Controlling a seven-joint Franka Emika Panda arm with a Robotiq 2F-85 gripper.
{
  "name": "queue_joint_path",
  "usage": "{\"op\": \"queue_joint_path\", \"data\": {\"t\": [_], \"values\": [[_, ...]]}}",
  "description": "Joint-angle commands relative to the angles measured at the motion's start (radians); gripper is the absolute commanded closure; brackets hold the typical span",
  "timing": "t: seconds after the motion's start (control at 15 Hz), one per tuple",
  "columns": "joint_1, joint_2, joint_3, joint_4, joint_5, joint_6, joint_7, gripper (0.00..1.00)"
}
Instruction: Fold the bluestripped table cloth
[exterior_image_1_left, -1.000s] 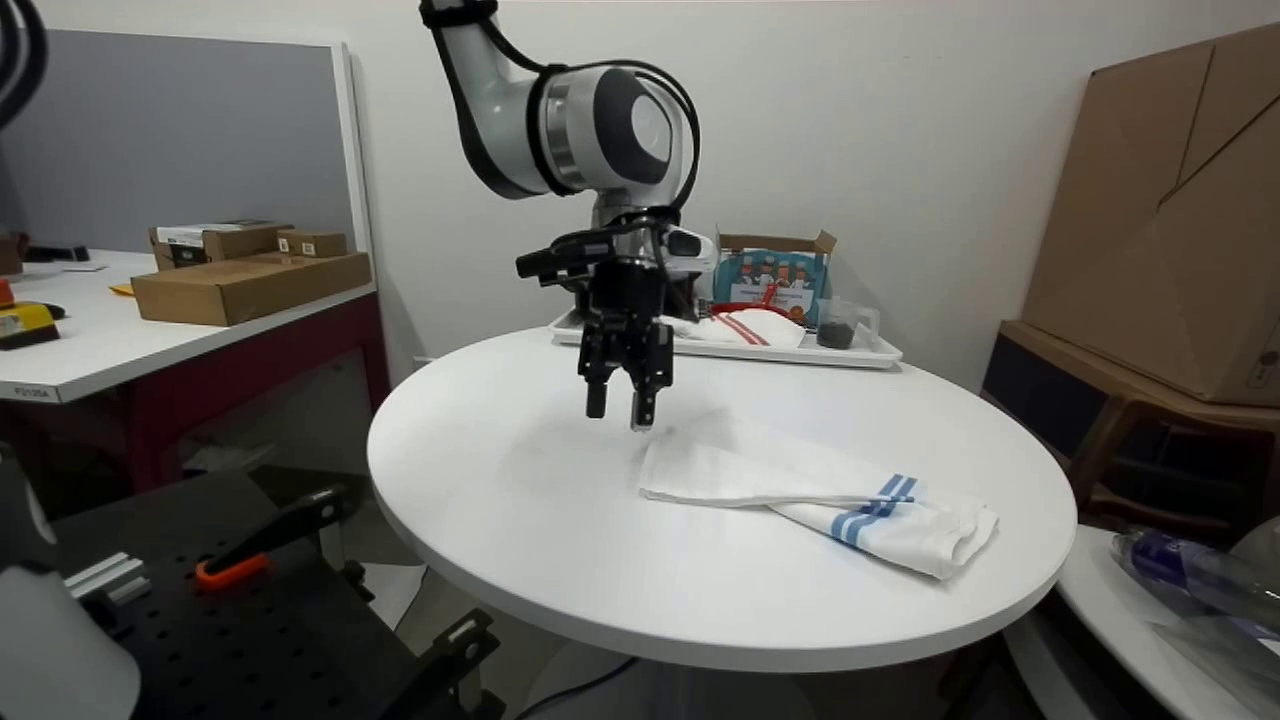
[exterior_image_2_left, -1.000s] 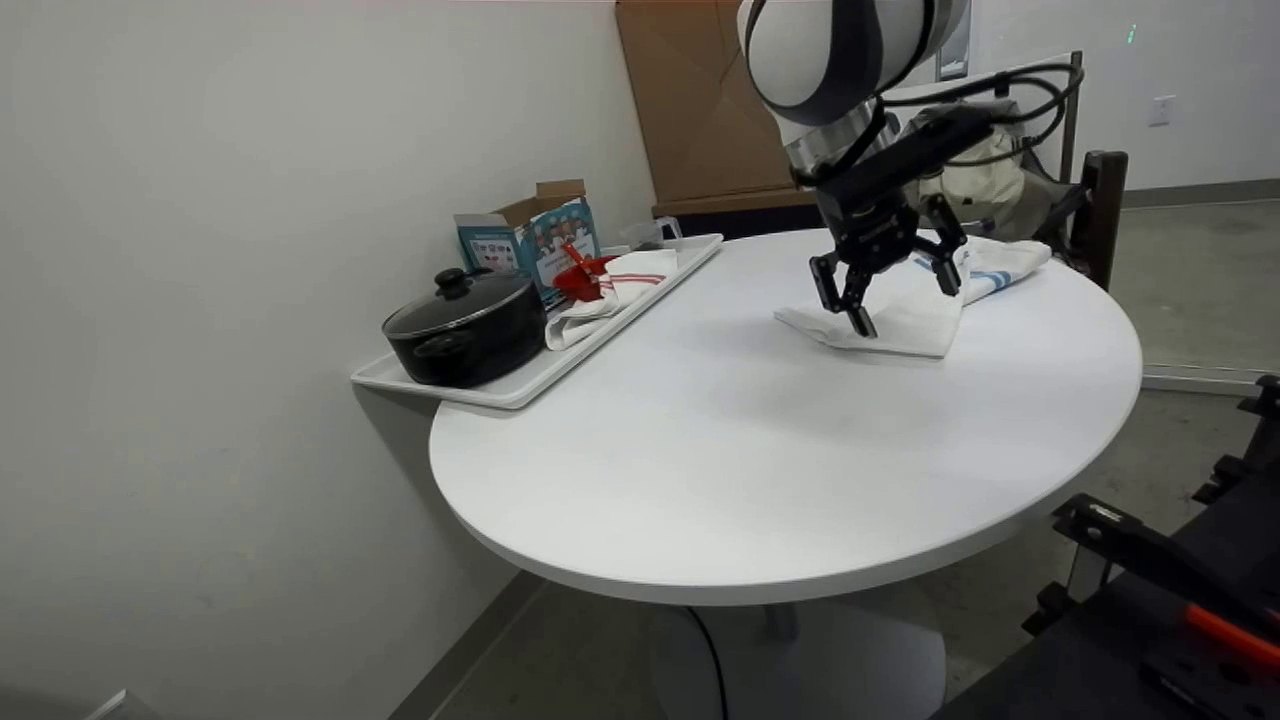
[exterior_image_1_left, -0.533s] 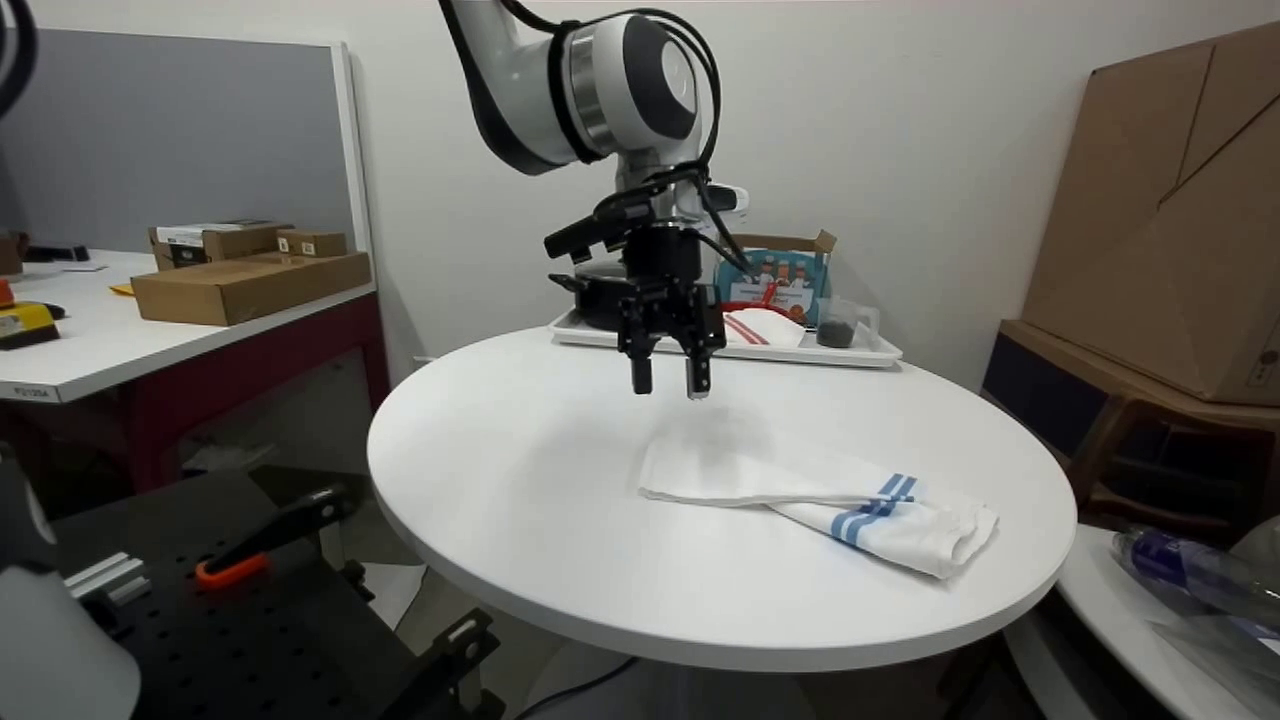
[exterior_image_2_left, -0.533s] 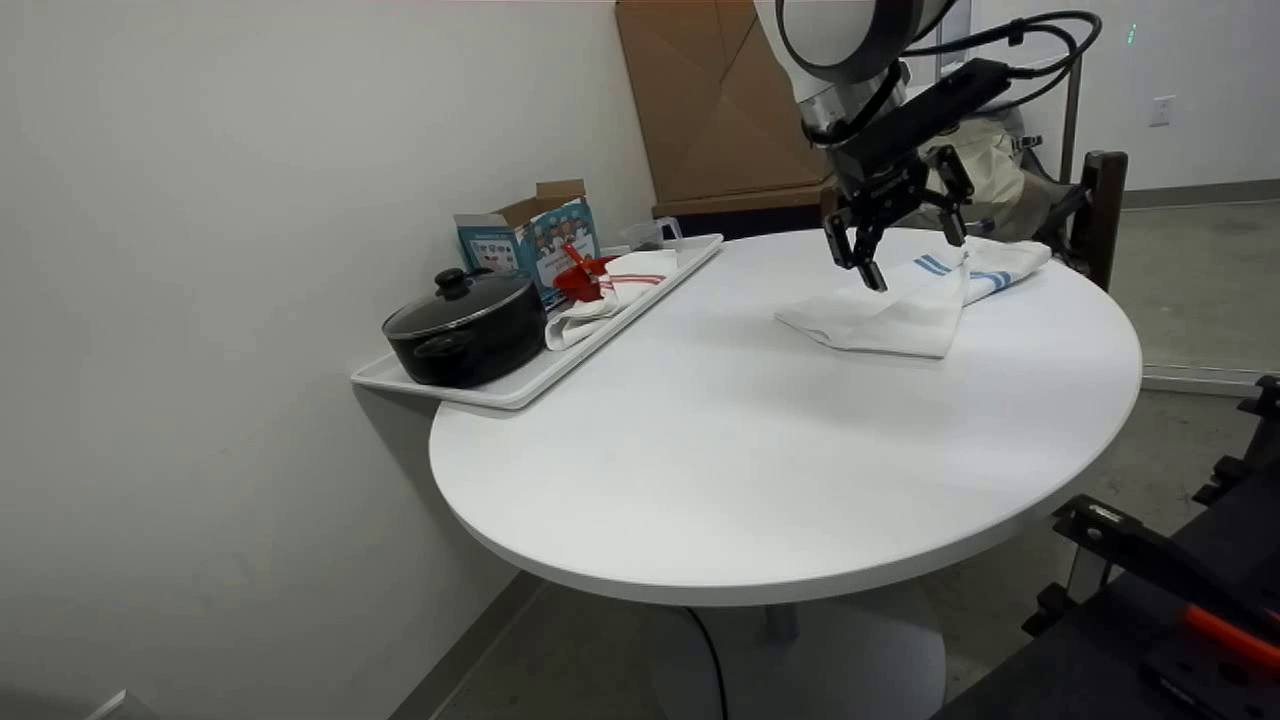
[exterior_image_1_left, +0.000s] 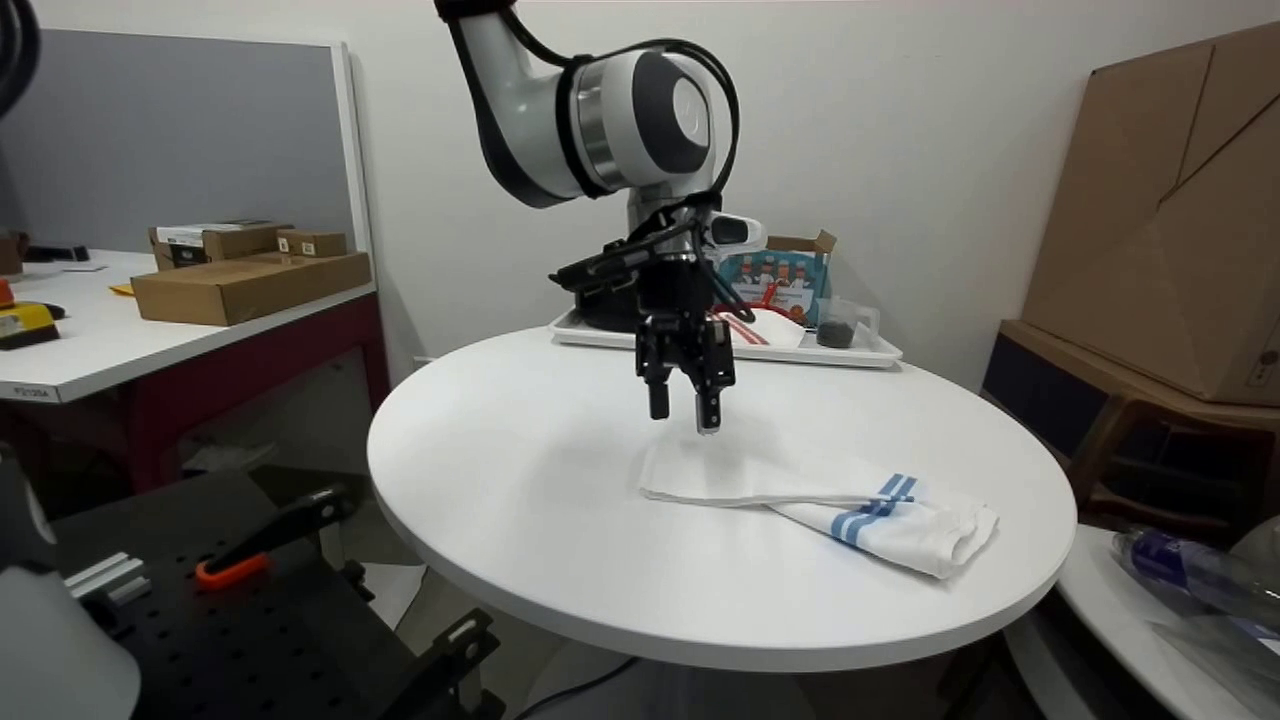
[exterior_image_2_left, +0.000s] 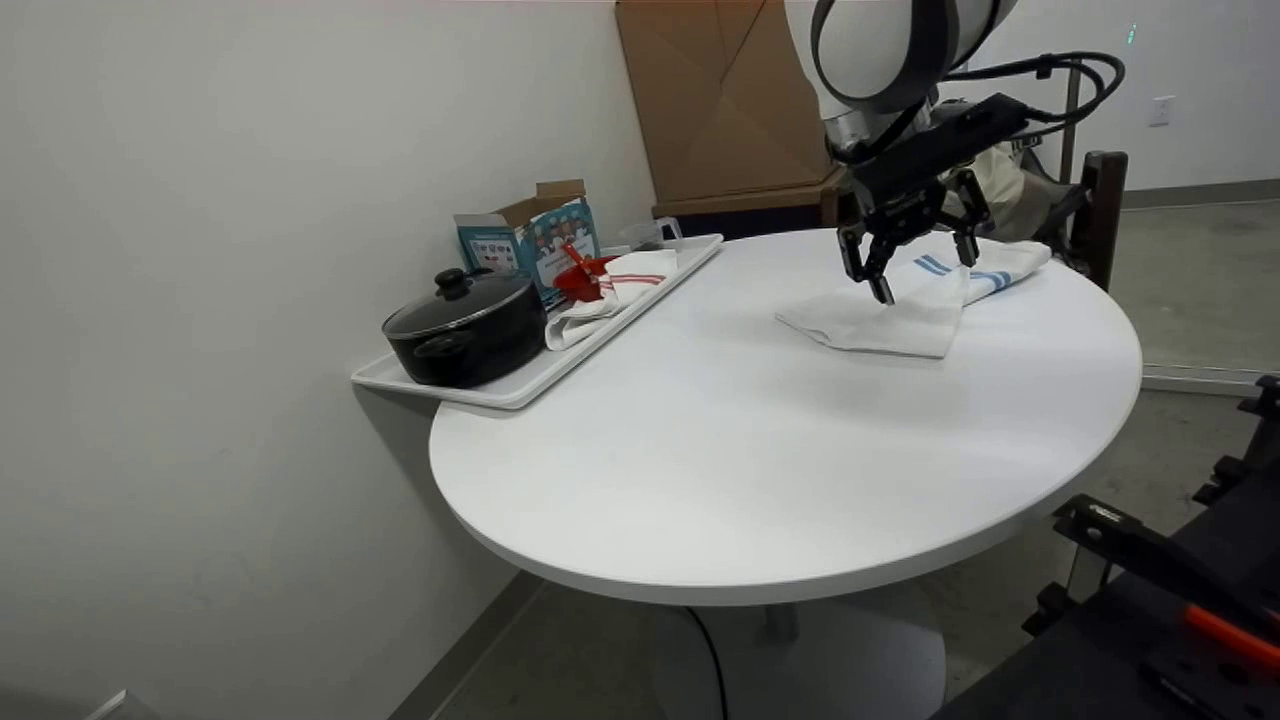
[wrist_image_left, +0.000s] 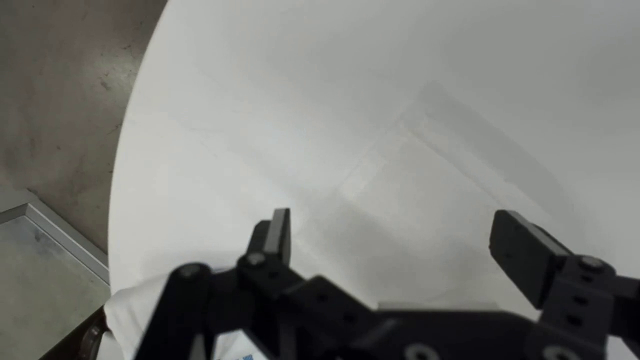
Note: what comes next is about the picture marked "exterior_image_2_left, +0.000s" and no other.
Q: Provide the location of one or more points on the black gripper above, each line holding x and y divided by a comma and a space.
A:
904, 202

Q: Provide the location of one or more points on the white blue-striped table cloth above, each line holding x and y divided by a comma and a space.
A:
895, 323

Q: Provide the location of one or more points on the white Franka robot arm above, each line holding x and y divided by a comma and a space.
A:
880, 41

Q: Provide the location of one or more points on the white red-striped cloth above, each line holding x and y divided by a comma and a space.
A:
584, 301

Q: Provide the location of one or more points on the brown low cabinet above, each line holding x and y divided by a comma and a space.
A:
747, 222

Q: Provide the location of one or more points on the dark wooden chair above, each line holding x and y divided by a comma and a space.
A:
1103, 214

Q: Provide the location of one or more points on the white partition panel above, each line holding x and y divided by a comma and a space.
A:
1055, 93

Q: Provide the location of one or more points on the large brown cardboard box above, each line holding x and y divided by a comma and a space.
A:
723, 93

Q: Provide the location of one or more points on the round white table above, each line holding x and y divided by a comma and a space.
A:
802, 493

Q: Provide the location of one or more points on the blue printed cardboard carton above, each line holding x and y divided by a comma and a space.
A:
560, 225

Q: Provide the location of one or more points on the orange black bar clamp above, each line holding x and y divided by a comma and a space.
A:
1144, 563

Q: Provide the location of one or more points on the white rectangular tray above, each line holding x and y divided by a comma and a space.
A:
534, 383

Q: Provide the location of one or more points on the black cart top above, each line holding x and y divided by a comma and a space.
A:
1135, 642

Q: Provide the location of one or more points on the black pot with lid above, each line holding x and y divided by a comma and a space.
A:
463, 343

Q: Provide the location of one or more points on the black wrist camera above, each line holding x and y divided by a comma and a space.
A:
946, 133

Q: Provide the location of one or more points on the white wall outlet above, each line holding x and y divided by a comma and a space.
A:
1161, 112

